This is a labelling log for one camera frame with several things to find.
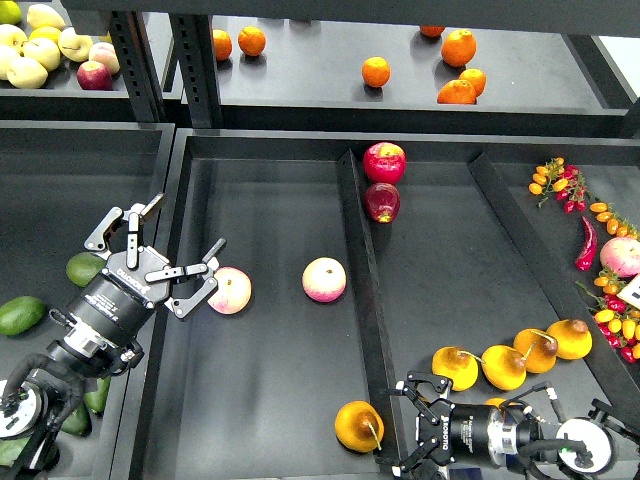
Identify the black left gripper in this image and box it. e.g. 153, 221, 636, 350
64, 193, 226, 350

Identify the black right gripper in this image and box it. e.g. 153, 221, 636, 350
373, 370, 503, 478

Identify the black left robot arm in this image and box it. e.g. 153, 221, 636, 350
1, 194, 226, 479

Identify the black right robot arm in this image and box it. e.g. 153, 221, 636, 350
377, 371, 639, 479

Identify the bright green avocado left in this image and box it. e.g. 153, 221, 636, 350
0, 296, 47, 336

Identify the dark green avocado lower left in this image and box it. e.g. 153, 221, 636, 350
61, 403, 92, 437

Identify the dark green avocado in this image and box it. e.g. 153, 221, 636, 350
0, 437, 30, 467
61, 403, 92, 437

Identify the dark green avocado bottom left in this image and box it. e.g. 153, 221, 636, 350
0, 437, 30, 467

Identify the yellow pear pile front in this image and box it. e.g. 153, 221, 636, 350
6, 57, 48, 89

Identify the yellow pear pile middle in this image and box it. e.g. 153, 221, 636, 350
22, 38, 61, 72

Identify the black left tray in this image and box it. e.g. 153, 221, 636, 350
1, 121, 174, 479

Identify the pink apple centre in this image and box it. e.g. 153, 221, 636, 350
302, 257, 347, 303

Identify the black centre divided tray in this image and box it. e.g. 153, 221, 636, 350
130, 129, 639, 479

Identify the dark red apple on shelf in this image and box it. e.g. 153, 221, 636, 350
76, 60, 113, 91

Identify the pale peach on shelf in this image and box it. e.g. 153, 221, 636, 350
88, 42, 120, 76

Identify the dark red apple lower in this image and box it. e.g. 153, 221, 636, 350
364, 182, 400, 224

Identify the cherry tomato bunch lower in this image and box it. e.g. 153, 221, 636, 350
576, 267, 639, 364

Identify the orange far left shelf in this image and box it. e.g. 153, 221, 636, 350
212, 29, 233, 62

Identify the red chili pepper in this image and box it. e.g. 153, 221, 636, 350
574, 216, 598, 271

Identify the yellow lemon in pile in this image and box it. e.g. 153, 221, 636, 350
29, 26, 61, 44

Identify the white label card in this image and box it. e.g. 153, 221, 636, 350
617, 275, 640, 309

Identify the red apple upper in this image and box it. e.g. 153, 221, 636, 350
363, 142, 407, 184

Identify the black perforated post left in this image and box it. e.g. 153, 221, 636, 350
109, 11, 166, 123

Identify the black perforated shelf post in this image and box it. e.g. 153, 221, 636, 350
169, 13, 223, 129

